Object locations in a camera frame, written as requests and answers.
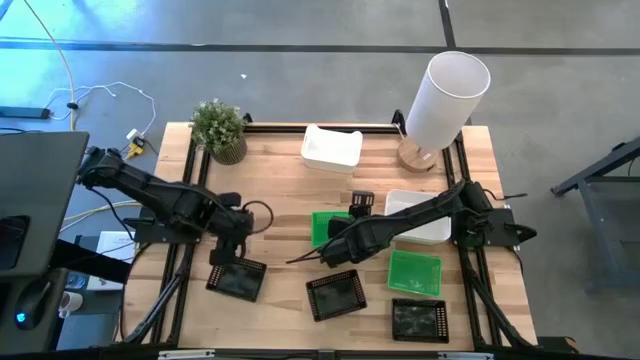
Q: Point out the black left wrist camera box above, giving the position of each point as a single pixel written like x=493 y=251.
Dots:
x=222 y=257

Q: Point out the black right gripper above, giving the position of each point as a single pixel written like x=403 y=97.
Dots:
x=350 y=245

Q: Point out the white cardboard box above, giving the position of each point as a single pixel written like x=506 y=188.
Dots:
x=111 y=244

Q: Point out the white power adapter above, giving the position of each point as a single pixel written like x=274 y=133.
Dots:
x=134 y=134

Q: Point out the black horizontal beam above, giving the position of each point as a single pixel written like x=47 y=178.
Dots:
x=270 y=357

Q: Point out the grey metal table frame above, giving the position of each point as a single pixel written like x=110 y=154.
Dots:
x=595 y=169

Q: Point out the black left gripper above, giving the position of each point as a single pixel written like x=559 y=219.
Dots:
x=232 y=225

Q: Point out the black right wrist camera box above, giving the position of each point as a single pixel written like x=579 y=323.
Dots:
x=362 y=199

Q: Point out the white mug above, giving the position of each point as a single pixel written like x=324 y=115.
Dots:
x=71 y=301

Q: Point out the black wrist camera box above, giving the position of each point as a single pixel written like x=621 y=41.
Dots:
x=222 y=257
x=362 y=199

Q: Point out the silver metal bracket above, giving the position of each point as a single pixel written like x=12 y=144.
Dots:
x=185 y=354
x=465 y=356

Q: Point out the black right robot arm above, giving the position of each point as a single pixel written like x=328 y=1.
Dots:
x=425 y=210

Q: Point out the small green potted plant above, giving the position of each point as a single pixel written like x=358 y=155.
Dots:
x=217 y=125

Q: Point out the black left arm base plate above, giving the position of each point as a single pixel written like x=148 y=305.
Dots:
x=160 y=235

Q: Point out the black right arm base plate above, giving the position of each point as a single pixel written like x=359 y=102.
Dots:
x=500 y=227

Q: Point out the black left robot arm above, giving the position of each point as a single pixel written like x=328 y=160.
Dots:
x=165 y=200

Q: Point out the black power strip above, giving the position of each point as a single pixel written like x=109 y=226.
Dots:
x=25 y=112

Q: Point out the black plastic mesh basket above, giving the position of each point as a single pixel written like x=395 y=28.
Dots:
x=336 y=296
x=240 y=280
x=419 y=321

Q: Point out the black aluminium table frame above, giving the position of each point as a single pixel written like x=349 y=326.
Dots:
x=280 y=129

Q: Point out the large dark grey desk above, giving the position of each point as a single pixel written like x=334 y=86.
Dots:
x=45 y=190

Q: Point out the white lamp with wooden base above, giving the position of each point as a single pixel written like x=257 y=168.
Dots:
x=445 y=105

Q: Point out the green plastic mesh basket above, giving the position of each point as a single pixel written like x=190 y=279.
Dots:
x=415 y=273
x=320 y=226
x=320 y=244

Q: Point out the black computer mouse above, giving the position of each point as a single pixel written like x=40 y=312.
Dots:
x=32 y=300

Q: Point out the black flat bar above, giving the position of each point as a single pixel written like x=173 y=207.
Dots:
x=90 y=261

